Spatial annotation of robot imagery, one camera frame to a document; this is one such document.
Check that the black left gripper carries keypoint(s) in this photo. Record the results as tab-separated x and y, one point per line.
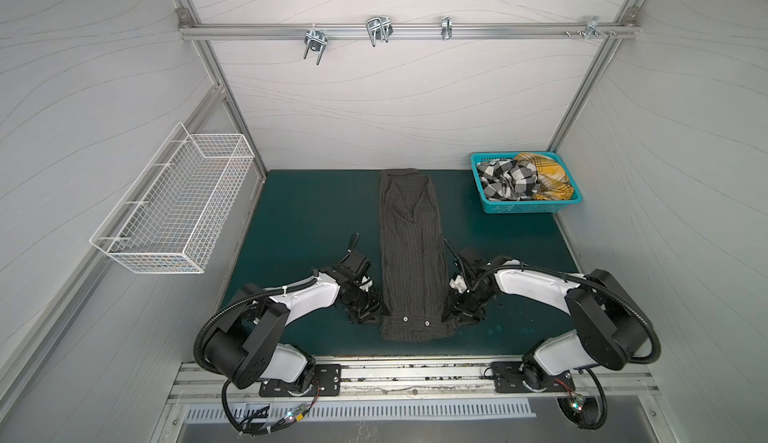
375	308

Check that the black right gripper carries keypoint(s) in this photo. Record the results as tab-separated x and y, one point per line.
463	297

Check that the dark grey pinstriped shirt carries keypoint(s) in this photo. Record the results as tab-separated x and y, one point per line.
414	271

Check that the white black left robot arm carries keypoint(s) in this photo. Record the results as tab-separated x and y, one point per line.
242	342

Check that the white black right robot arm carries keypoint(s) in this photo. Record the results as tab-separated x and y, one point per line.
609	329

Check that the teal plastic laundry basket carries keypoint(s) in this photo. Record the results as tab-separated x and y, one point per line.
526	206

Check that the black white checkered shirt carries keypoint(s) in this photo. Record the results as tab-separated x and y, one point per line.
504	180

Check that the white slotted vent strip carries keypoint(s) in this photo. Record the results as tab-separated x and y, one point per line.
383	410

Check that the yellow plaid shirt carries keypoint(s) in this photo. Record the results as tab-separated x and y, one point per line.
552	179

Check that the metal u-bolt clamp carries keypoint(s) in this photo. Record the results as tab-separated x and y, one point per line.
316	42

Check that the metal double hook clamp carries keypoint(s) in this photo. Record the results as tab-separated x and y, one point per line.
379	28

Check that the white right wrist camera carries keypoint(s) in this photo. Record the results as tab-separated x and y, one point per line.
458	284

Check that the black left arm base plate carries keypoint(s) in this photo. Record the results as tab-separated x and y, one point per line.
315	379

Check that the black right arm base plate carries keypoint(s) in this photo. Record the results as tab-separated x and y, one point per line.
510	377

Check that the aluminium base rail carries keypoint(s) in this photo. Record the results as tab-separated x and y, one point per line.
414	377

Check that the white wire wall basket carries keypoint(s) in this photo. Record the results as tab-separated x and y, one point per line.
171	216

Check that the small metal ring clamp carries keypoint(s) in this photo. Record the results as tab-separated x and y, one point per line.
446	28

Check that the metal bracket with bolts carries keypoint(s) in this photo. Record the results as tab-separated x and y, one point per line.
592	30

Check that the aluminium top cross rail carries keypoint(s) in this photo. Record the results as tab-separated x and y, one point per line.
401	31

